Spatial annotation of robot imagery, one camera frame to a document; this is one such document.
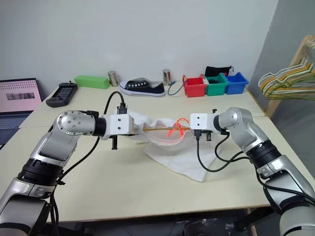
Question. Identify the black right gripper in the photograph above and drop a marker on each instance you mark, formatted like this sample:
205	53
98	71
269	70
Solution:
208	135

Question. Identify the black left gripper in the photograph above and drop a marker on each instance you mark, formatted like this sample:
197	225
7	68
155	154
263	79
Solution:
138	130

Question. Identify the orange clothes hanger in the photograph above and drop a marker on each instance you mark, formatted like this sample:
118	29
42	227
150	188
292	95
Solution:
180	121

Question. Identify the white cloth garment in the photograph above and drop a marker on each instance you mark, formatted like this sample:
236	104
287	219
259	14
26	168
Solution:
177	159

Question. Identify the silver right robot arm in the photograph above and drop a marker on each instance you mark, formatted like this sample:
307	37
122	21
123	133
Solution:
246	127

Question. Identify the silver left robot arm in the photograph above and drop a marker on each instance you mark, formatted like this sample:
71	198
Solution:
71	123

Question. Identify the green clothes hanger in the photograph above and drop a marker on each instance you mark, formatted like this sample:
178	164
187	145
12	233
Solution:
283	95

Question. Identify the black canvas sneaker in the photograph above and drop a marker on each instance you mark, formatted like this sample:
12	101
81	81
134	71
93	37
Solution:
145	89

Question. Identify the green plastic bin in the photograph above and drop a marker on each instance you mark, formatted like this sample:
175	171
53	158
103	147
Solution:
216	89

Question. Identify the red plastic bin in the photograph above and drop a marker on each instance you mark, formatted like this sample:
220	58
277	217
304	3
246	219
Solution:
194	89

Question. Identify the blue plastic bin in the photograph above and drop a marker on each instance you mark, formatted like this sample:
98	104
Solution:
236	86

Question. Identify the silver metal cup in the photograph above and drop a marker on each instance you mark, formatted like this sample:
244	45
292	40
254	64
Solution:
113	78
167	77

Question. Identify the green rectangular box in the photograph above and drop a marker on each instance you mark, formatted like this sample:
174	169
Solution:
91	81

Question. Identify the wooden clothes rack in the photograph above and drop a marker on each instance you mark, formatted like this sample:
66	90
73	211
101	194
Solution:
273	108

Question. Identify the black handheld controller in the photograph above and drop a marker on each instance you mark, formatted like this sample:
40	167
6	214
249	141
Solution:
61	94

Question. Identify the bundle of pastel hangers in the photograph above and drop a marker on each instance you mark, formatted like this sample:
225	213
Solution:
278	73

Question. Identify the open laptop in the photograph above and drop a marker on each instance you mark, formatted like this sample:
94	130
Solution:
17	98

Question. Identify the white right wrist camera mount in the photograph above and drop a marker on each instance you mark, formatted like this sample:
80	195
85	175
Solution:
200	121

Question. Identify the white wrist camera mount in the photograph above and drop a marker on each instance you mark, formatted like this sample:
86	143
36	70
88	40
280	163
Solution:
200	121
119	124

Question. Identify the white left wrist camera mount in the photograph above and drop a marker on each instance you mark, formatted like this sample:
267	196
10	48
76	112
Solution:
119	124

